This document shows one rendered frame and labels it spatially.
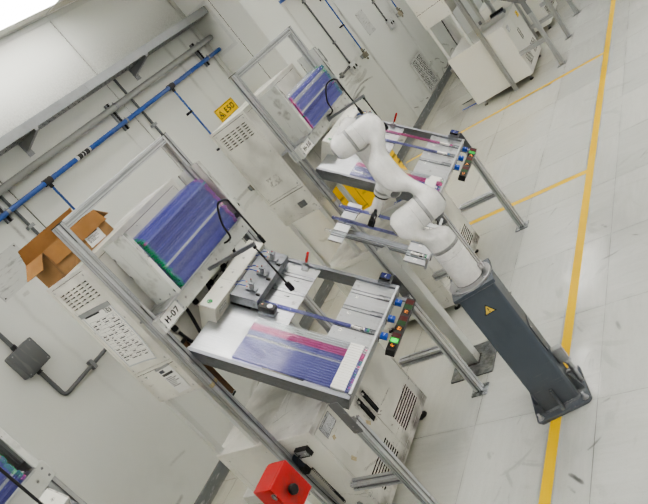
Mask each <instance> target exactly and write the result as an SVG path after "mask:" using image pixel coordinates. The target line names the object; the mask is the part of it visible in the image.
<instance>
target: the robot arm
mask: <svg viewBox="0 0 648 504"><path fill-rule="evenodd" d="M330 146H331V151H332V153H333V154H334V155H335V156H336V157H337V158H339V159H347V158H349V157H351V156H353V155H354V154H355V153H356V155H357V156H358V157H359V159H360V160H361V161H362V162H363V164H364V165H365V166H366V168H367V169H368V171H369V172H370V174H371V176H372V177H373V179H374V180H375V181H376V185H375V188H374V195H375V198H374V200H373V203H372V206H371V209H370V212H369V214H371V217H370V219H369V222H368V226H370V227H373V228H374V225H375V222H376V221H375V220H376V218H377V217H379V216H380V213H381V211H382V209H383V207H384V204H385V201H386V200H387V199H389V198H397V197H399V196H400V194H401V192H409V193H411V194H413V198H411V199H410V200H409V201H407V202H406V203H405V204H404V205H402V206H401V207H400V208H399V209H397V210H396V211H395V212H394V213H393V214H392V216H391V218H390V227H391V229H392V231H393V232H394V233H395V234H396V235H397V236H398V237H400V238H403V239H406V240H410V241H416V242H419V243H421V244H423V245H424V246H426V247H427V249H428V250H429V251H430V252H431V253H432V255H433V256H434V257H435V259H436V260H437V261H438V262H439V264H440V265H441V266H442V267H443V269H444V270H445V271H446V273H447V274H448V275H449V276H450V278H451V279H452V280H453V281H452V283H451V285H450V292H451V293H452V294H453V295H455V296H461V295H465V294H468V293H470V292H472V291H474V290H475V289H477V288H478V287H479V286H481V285H482V284H483V283H484V282H485V281H486V279H487V278H488V277H489V275H490V273H491V266H490V265H489V263H487V262H481V261H480V262H476V261H475V259H474V258H473V257H472V255H471V254H470V253H469V252H468V250H467V249H466V248H465V246H464V245H463V244H462V242H461V241H460V240H459V238H458V237H457V236H456V234H455V233H454V232H453V231H452V229H451V228H450V227H448V226H439V227H436V228H432V229H423V228H424V227H426V226H427V225H428V224H429V223H431V222H432V221H433V220H435V219H436V218H437V217H438V216H440V215H441V214H442V213H443V212H444V210H445V208H446V199H445V198H444V196H443V195H442V194H441V193H440V192H439V191H438V190H436V189H434V188H432V187H430V186H428V185H425V184H423V183H421V182H418V181H416V180H414V179H413V178H411V177H410V176H408V175H407V174H406V173H405V172H404V171H403V170H402V169H401V168H400V167H399V166H398V165H397V163H396V162H395V161H394V160H393V159H392V157H391V156H390V155H389V153H388V151H387V149H386V145H385V125H384V122H383V121H382V119H381V118H380V117H379V116H378V115H376V114H373V113H368V114H365V115H363V116H361V117H360V118H358V119H357V120H356V119H355V118H353V117H345V118H343V119H342V120H341V121H340V123H339V127H338V129H337V130H336V131H335V133H334V134H333V136H332V139H331V144H330ZM375 216H376V217H375ZM374 217H375V218H374Z"/></svg>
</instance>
